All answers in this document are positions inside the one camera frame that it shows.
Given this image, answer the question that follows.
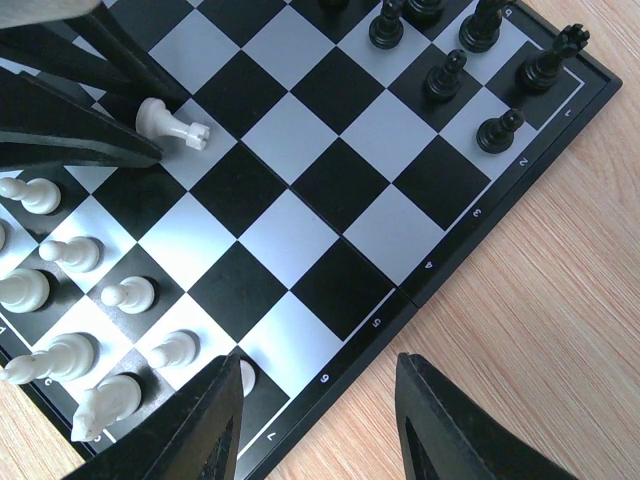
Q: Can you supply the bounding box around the black chess piece row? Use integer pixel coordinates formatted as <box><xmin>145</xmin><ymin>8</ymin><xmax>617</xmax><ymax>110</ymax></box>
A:
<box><xmin>322</xmin><ymin>1</ymin><xmax>592</xmax><ymax>177</ymax></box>

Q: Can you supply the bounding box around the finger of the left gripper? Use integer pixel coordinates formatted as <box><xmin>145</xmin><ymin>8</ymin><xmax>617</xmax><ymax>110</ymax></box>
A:
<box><xmin>1</xmin><ymin>69</ymin><xmax>163</xmax><ymax>171</ymax></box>
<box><xmin>1</xmin><ymin>1</ymin><xmax>188</xmax><ymax>106</ymax></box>

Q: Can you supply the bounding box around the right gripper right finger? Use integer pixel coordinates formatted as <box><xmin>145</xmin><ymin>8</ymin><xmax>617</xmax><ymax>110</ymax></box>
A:
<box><xmin>395</xmin><ymin>353</ymin><xmax>575</xmax><ymax>480</ymax></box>

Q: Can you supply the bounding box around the white knight chess piece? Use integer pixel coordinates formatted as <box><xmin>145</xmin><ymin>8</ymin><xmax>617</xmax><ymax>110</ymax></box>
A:
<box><xmin>70</xmin><ymin>374</ymin><xmax>142</xmax><ymax>442</ymax></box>

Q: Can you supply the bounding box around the black magnetic chess board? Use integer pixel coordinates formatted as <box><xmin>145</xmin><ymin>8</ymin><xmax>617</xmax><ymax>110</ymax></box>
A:
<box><xmin>1</xmin><ymin>1</ymin><xmax>621</xmax><ymax>479</ymax></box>

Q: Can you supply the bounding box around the white pawn standing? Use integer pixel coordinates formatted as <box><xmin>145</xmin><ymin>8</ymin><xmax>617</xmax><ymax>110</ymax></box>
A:
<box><xmin>38</xmin><ymin>236</ymin><xmax>100</xmax><ymax>273</ymax></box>

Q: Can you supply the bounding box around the white pawn near edge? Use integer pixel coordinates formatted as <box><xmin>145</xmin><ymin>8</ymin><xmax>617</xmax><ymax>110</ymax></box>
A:
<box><xmin>100</xmin><ymin>276</ymin><xmax>155</xmax><ymax>314</ymax></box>

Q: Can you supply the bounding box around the white pawn large foreground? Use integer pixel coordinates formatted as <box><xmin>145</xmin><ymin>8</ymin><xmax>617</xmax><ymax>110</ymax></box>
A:
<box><xmin>147</xmin><ymin>331</ymin><xmax>197</xmax><ymax>369</ymax></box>

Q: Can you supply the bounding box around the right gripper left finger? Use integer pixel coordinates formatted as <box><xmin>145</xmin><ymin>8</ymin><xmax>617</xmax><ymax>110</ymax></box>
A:
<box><xmin>67</xmin><ymin>354</ymin><xmax>244</xmax><ymax>480</ymax></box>

